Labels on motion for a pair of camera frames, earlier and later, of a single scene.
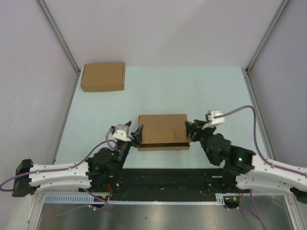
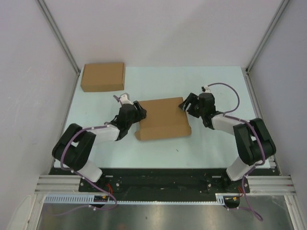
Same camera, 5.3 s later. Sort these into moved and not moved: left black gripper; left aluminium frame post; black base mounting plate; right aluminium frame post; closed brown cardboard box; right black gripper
Moved: right black gripper; left black gripper
Not moved: right aluminium frame post; black base mounting plate; closed brown cardboard box; left aluminium frame post
